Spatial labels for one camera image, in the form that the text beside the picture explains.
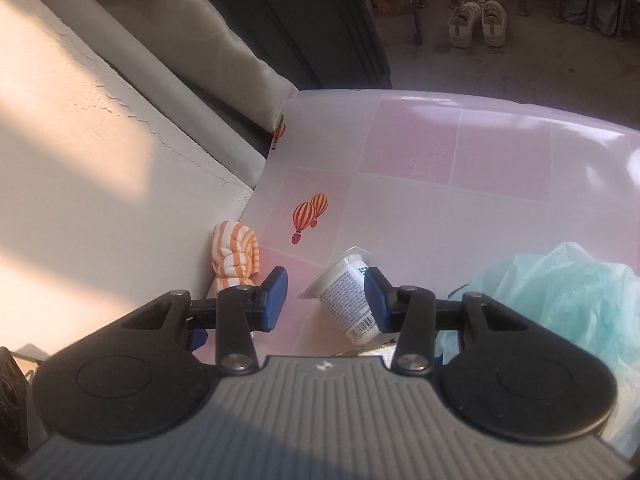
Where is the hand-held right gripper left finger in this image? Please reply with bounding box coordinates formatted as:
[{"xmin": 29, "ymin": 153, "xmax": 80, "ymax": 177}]
[{"xmin": 122, "ymin": 266, "xmax": 290, "ymax": 376}]

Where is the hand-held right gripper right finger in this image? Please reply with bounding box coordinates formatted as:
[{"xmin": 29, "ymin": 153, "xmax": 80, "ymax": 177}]
[{"xmin": 364, "ymin": 266, "xmax": 532, "ymax": 376}]

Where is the white yogurt cup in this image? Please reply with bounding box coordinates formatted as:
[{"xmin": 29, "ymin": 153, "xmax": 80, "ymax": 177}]
[{"xmin": 297, "ymin": 246, "xmax": 385, "ymax": 347}]

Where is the orange striped plush toy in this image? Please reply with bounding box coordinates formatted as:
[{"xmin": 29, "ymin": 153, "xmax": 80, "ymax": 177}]
[{"xmin": 210, "ymin": 219, "xmax": 262, "ymax": 295}]

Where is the pale green plastic bag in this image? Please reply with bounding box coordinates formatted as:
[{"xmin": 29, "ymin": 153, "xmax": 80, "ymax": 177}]
[{"xmin": 434, "ymin": 241, "xmax": 640, "ymax": 461}]

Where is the pink balloon print tablecloth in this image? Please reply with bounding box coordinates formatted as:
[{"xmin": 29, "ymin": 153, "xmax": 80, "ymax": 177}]
[{"xmin": 190, "ymin": 87, "xmax": 640, "ymax": 361}]

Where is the beige curtain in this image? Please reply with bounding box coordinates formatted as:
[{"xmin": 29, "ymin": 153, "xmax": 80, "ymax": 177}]
[{"xmin": 65, "ymin": 0, "xmax": 297, "ymax": 132}]

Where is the white sneaker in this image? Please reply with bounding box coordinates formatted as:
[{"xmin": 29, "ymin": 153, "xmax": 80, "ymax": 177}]
[
  {"xmin": 479, "ymin": 0, "xmax": 509, "ymax": 49},
  {"xmin": 448, "ymin": 1, "xmax": 482, "ymax": 50}
]

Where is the dark door frame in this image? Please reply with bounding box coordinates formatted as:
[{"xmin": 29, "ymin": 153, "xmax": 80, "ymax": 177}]
[{"xmin": 180, "ymin": 0, "xmax": 394, "ymax": 92}]

